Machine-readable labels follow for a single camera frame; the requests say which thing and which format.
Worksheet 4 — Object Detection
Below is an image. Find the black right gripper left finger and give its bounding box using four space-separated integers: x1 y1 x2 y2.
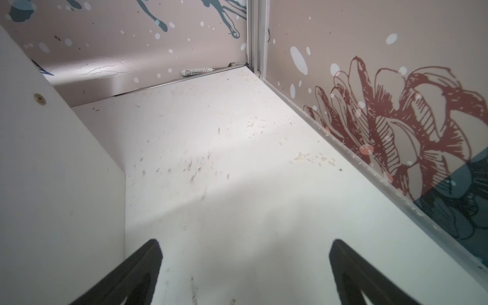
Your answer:
72 239 163 304

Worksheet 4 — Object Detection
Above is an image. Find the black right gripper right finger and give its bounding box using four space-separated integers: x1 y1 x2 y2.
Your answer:
329 239 419 305

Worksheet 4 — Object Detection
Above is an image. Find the white wooden bookshelf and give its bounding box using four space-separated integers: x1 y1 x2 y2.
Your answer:
1 30 125 304

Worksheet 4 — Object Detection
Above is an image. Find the small white tube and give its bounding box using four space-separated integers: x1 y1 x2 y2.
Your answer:
181 68 214 77

